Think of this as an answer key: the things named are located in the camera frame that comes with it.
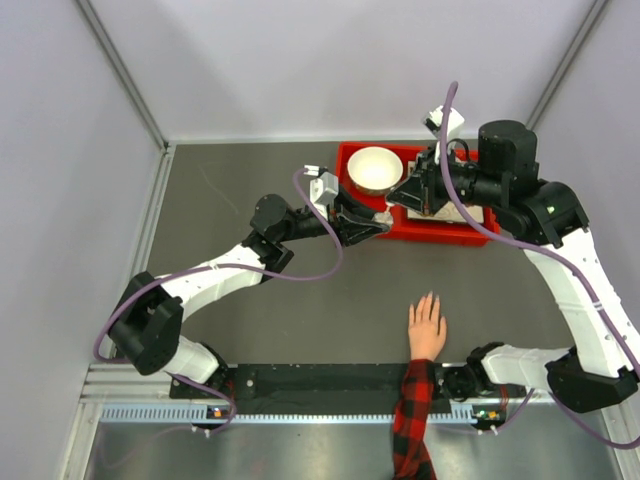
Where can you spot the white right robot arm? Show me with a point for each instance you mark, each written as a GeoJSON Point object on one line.
{"type": "Point", "coordinates": [546, 220]}

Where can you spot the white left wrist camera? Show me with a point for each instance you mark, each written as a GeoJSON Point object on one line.
{"type": "Point", "coordinates": [324, 186]}

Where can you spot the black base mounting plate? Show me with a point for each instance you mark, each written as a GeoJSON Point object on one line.
{"type": "Point", "coordinates": [314, 389]}

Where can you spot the person's left hand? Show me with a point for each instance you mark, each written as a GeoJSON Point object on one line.
{"type": "Point", "coordinates": [427, 328]}

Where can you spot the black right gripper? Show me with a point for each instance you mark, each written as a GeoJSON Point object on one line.
{"type": "Point", "coordinates": [409, 193]}

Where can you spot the red plastic tray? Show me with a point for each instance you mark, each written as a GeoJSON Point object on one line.
{"type": "Point", "coordinates": [404, 227]}

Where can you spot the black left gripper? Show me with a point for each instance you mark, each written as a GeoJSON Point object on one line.
{"type": "Point", "coordinates": [351, 222]}

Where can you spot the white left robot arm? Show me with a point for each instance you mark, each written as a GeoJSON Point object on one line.
{"type": "Point", "coordinates": [147, 321]}

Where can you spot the glitter nail polish bottle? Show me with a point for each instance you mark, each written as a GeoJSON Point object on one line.
{"type": "Point", "coordinates": [384, 218]}

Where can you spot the floral white bowl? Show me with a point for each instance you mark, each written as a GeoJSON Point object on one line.
{"type": "Point", "coordinates": [375, 170]}

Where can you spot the red plaid sleeve forearm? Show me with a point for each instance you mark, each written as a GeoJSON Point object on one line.
{"type": "Point", "coordinates": [410, 457]}

